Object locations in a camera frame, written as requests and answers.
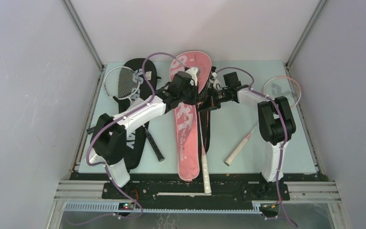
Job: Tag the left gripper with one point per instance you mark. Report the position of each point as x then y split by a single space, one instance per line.
195 99

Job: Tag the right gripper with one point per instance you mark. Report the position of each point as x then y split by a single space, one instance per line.
207 105

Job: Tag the pink racket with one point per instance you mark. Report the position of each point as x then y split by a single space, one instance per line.
204 120
277 86

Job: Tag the pink sport racket bag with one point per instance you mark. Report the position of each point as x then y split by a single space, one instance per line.
186 118

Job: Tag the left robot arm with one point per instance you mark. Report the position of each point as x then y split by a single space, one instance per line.
108 143

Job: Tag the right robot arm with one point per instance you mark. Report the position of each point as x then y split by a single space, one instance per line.
274 109

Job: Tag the black racket bag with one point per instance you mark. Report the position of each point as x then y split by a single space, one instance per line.
137 139

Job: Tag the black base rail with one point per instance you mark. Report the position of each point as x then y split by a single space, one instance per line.
228 192

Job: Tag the left aluminium frame post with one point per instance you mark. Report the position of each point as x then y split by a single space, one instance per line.
71 10

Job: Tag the aluminium frame post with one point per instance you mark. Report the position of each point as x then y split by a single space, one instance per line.
71 10
306 32

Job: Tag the right aluminium frame post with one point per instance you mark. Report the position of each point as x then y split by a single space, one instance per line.
306 32

